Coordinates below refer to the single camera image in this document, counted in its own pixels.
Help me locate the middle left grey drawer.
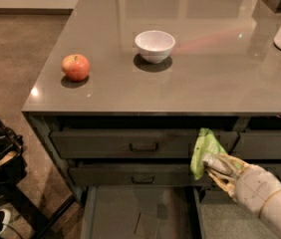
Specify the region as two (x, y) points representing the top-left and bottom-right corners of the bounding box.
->
(68, 162), (212, 187)

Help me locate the grey counter cabinet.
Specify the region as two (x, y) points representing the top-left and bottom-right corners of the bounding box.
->
(23, 0), (281, 195)

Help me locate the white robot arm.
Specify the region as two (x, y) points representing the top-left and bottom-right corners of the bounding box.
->
(202, 153), (281, 239)

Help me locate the red apple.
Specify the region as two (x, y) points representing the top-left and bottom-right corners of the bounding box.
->
(62, 54), (90, 82)

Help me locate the white bowl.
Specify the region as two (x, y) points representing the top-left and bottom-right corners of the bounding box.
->
(135, 30), (175, 64)

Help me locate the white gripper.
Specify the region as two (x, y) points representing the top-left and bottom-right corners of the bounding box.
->
(202, 153), (281, 216)

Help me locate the top right grey drawer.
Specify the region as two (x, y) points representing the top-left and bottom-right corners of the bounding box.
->
(232, 130), (281, 159)

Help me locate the green rice chip bag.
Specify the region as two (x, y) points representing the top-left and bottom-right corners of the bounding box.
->
(190, 127), (226, 180)

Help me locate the open bottom left drawer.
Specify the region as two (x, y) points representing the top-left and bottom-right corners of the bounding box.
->
(80, 186), (205, 239)

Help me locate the top left grey drawer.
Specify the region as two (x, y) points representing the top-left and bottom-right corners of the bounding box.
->
(49, 126), (240, 160)

